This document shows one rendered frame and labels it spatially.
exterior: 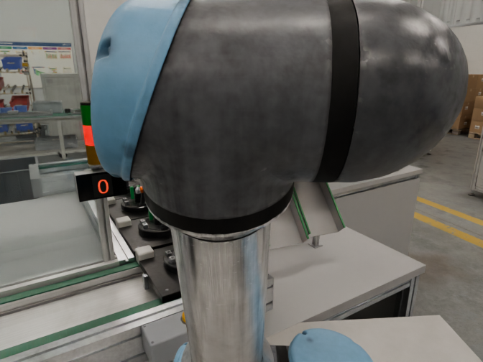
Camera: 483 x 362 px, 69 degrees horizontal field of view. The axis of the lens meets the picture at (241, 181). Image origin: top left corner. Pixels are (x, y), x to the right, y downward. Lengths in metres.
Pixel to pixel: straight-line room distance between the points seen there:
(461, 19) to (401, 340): 10.18
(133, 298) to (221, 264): 0.76
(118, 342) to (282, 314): 0.42
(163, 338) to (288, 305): 0.39
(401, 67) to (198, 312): 0.25
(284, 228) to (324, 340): 0.60
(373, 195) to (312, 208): 1.13
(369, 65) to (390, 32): 0.02
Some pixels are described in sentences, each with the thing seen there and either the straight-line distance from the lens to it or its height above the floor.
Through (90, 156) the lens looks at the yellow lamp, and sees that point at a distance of 0.98.
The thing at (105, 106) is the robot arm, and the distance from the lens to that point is 0.20.
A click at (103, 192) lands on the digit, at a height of 1.19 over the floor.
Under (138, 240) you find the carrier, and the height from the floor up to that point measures 0.97.
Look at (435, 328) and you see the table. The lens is 1.10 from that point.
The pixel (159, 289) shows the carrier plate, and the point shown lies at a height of 0.97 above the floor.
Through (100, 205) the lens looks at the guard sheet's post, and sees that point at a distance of 1.05.
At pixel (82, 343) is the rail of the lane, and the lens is 0.86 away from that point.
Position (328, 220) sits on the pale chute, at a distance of 1.20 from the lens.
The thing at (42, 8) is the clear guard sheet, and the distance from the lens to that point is 1.00.
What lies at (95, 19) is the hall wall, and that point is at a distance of 11.48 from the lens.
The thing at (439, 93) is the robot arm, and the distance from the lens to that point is 0.22.
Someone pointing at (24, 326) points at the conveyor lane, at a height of 0.92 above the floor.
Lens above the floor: 1.50
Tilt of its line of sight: 18 degrees down
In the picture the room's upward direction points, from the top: straight up
